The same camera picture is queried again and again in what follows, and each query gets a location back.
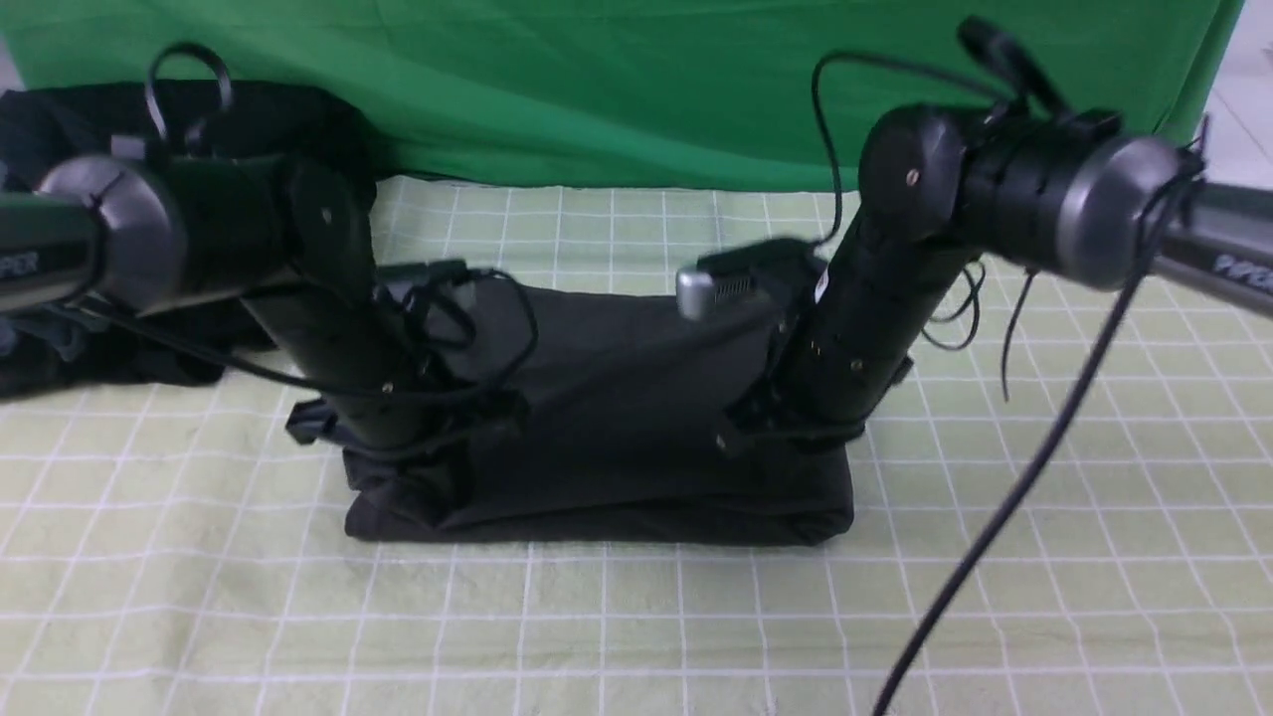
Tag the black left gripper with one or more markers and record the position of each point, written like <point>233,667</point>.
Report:
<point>398,431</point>

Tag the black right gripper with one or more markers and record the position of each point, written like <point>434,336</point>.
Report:
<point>811,417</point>

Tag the dark gray long-sleeve shirt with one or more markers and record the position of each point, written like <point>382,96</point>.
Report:
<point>625,399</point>

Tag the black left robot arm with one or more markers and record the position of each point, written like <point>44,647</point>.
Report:
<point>122,239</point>

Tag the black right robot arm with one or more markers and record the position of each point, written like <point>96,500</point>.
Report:
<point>939,187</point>

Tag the light green checkered tablecloth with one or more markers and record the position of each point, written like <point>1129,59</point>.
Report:
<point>171,552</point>

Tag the green backdrop cloth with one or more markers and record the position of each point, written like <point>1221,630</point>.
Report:
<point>697,94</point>

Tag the pile of dark clothes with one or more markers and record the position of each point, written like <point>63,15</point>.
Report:
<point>46,350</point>

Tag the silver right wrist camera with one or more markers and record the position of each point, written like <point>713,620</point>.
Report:
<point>781,269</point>

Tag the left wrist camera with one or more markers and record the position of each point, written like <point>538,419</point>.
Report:
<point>407,284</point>

